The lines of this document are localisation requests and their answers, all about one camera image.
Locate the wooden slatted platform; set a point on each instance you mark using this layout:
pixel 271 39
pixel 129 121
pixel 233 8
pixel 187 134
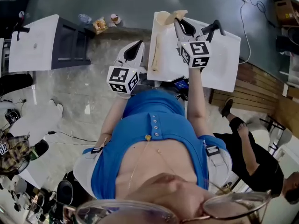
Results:
pixel 257 87

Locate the person's left forearm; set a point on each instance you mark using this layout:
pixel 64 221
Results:
pixel 114 118

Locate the person's glasses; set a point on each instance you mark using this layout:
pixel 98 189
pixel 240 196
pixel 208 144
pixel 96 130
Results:
pixel 233 206

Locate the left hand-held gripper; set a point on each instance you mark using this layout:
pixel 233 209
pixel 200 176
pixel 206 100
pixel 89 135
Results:
pixel 119 77

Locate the black faucet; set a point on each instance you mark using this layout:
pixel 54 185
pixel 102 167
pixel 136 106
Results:
pixel 213 27
pixel 22 31

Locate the dark grey vanity cabinet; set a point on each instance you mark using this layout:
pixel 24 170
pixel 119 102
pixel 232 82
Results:
pixel 70 43

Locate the black power adapter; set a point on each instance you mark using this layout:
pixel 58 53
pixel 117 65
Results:
pixel 51 132

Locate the small black monitor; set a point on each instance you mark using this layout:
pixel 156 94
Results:
pixel 180 85

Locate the person's blue shirt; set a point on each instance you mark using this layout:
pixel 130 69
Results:
pixel 144 122

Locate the black rounded bag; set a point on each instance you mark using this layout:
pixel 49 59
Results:
pixel 16 83

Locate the white ceramic sink basin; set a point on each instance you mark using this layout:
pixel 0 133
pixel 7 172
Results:
pixel 35 48
pixel 222 62

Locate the white slotted panel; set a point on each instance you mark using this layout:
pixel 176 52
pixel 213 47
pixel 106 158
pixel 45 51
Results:
pixel 35 176

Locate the small brown drink bottle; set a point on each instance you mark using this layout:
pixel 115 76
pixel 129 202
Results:
pixel 115 18

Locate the cardboard box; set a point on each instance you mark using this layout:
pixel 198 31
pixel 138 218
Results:
pixel 286 8

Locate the person's right forearm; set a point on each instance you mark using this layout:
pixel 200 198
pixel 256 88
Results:
pixel 196 97

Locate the person's black backpack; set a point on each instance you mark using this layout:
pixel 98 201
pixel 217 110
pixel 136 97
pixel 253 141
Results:
pixel 64 192

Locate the person's face and neck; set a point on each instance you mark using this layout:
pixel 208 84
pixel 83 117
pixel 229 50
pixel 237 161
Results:
pixel 163 195

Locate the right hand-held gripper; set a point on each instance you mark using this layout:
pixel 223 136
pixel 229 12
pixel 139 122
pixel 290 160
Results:
pixel 198 52

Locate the beige cup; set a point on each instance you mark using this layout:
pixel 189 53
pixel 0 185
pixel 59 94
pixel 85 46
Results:
pixel 162 18

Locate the black green hard-shell backpack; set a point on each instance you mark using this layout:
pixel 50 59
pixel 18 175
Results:
pixel 39 148

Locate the clear water bottle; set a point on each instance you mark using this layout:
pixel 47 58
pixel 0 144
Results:
pixel 84 18

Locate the white wrapped bundle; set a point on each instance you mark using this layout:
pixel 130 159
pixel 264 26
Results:
pixel 35 120

